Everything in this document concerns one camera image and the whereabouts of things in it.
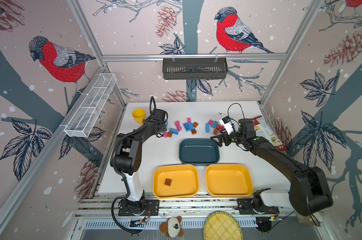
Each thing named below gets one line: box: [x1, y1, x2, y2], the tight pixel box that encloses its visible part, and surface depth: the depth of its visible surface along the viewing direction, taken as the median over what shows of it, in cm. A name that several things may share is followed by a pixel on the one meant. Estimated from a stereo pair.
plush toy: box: [159, 216, 184, 238], surface depth 68 cm
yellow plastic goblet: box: [132, 108, 146, 125], surface depth 98 cm
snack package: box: [251, 115, 287, 152], surface depth 100 cm
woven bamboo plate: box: [203, 211, 243, 240], surface depth 69 cm
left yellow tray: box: [152, 164, 200, 199], surface depth 83 cm
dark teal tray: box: [178, 138, 220, 165], surface depth 94 cm
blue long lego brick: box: [169, 127, 179, 135], surface depth 104 cm
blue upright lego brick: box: [205, 123, 211, 133], surface depth 108 cm
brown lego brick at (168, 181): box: [164, 178, 172, 186], surface depth 82 cm
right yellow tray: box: [205, 164, 254, 198], surface depth 83 cm
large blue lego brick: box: [183, 122, 195, 132], surface depth 108 cm
